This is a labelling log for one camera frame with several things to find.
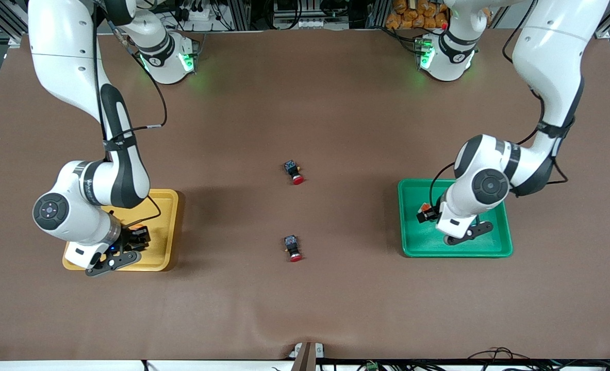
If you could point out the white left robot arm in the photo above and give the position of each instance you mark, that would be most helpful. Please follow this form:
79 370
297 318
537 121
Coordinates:
552 46

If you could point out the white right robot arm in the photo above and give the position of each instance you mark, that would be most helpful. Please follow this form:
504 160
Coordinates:
62 51

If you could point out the red push button switch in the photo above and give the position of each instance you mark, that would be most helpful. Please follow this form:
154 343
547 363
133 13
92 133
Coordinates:
294 172
293 247

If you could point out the green push button switch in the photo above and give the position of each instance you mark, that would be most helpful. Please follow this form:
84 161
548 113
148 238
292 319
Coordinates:
425 207

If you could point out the green plastic tray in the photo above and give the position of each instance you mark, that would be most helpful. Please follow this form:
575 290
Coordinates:
493 242

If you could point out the small green connector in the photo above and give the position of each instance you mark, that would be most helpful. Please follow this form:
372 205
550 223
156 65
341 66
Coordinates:
371 366

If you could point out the yellow plastic tray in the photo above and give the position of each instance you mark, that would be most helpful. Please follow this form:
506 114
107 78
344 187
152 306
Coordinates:
166 232

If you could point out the white power strip with plugs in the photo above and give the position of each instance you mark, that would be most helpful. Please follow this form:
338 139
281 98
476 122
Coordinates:
201 13

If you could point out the brown table mat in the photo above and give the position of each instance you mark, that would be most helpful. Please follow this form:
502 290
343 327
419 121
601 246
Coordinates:
304 103

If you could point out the grey camera mount clamp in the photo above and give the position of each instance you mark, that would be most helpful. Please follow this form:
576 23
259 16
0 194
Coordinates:
307 355

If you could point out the orange packets pile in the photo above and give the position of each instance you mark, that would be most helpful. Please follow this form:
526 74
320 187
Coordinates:
413 18

